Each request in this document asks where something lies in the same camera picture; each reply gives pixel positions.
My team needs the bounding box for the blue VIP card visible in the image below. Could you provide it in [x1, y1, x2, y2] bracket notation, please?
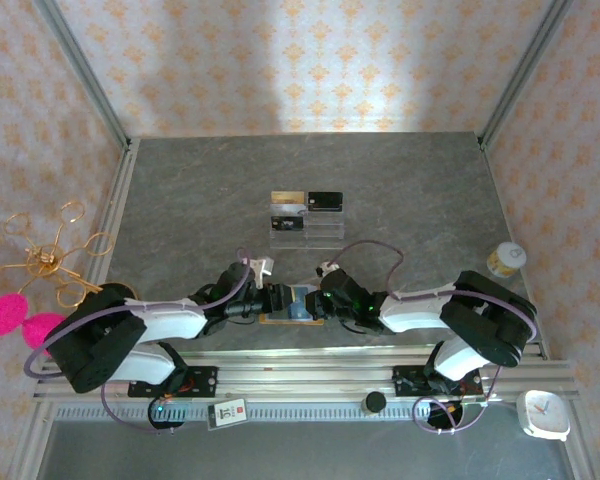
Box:
[287, 285, 314, 321]

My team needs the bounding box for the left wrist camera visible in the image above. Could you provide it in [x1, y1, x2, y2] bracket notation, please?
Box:
[251, 256, 275, 281]

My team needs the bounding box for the pink fluffy ball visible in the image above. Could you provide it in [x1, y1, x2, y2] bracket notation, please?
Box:
[22, 312, 69, 359]
[0, 294, 29, 337]

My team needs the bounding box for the aluminium frame post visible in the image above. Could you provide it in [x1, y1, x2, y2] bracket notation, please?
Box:
[32, 0, 134, 151]
[477, 0, 576, 150]

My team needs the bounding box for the white number tag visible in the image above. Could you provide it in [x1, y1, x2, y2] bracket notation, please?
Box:
[207, 398, 249, 431]

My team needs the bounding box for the clear acrylic card stand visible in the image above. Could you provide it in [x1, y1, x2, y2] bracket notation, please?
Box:
[268, 189, 347, 250]

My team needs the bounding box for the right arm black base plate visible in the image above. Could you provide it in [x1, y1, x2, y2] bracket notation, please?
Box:
[392, 363, 486, 401]

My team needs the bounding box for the white alarm clock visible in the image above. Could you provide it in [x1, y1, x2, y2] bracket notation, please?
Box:
[515, 389, 572, 442]

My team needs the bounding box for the grey slotted cable duct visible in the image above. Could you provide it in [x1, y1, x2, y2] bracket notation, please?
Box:
[54, 403, 526, 424]

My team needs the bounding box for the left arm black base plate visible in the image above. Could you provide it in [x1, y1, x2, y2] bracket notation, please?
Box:
[127, 365, 219, 400]

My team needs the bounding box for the black round knob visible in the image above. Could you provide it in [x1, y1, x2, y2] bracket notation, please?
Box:
[362, 391, 387, 415]

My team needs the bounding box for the orange leather card holder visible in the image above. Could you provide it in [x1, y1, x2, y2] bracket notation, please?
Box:
[258, 284, 326, 327]

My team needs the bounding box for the aluminium side rail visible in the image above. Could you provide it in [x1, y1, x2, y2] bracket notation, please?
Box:
[87, 138, 141, 301]

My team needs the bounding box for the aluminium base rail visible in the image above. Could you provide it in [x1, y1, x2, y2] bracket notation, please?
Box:
[32, 344, 581, 405]

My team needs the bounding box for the yellow white can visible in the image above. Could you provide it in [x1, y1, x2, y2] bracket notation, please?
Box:
[486, 241, 528, 279]

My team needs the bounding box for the gold wire stand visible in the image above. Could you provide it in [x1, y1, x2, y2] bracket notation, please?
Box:
[0, 201, 117, 307]

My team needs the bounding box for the black card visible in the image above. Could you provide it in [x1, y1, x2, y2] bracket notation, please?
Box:
[307, 191, 345, 211]
[271, 215, 305, 234]

